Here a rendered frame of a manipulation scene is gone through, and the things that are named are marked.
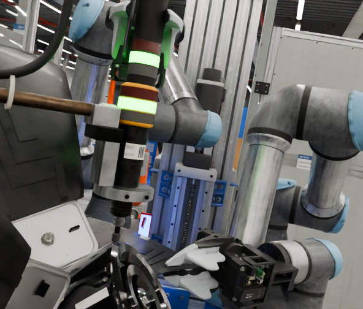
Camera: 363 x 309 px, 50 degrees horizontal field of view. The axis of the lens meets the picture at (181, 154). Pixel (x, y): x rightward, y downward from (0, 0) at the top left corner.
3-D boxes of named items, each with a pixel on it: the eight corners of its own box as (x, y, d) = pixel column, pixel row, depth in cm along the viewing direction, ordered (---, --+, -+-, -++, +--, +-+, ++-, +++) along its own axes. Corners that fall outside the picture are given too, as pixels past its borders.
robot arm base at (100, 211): (89, 213, 131) (94, 184, 130) (133, 221, 130) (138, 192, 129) (75, 225, 116) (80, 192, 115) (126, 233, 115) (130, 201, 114)
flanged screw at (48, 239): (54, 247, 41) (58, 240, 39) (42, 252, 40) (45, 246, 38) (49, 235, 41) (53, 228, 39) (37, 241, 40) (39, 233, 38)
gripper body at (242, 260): (249, 262, 55) (303, 257, 62) (211, 236, 62) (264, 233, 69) (235, 311, 56) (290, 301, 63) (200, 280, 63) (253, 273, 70)
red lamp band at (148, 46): (138, 49, 42) (140, 37, 42) (125, 51, 45) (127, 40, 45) (165, 56, 44) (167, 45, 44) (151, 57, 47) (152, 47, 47)
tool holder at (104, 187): (87, 201, 40) (102, 105, 39) (67, 185, 46) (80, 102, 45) (164, 203, 45) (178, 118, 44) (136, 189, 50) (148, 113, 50)
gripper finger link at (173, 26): (189, 67, 43) (166, 73, 51) (197, 11, 42) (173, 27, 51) (161, 61, 42) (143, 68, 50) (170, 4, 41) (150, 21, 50)
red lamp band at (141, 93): (129, 96, 42) (130, 84, 42) (113, 95, 45) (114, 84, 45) (164, 103, 44) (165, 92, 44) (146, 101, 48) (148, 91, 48)
